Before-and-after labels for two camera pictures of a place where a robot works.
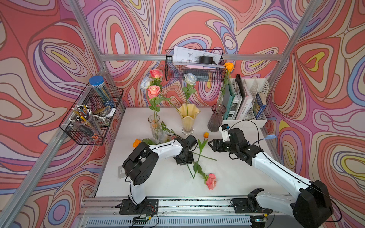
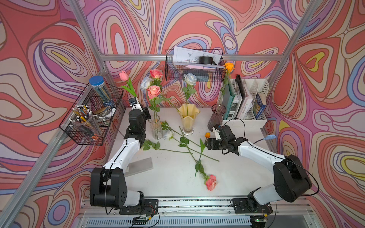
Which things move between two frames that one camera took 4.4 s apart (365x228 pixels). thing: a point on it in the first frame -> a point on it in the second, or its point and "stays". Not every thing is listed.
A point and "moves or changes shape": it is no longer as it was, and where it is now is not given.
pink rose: x=155 y=75 stays
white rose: x=190 y=79 stays
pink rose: x=153 y=92 stays
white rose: x=166 y=134 moves or changes shape
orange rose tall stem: x=229 y=67 stays
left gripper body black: x=187 y=158 -> x=144 y=116
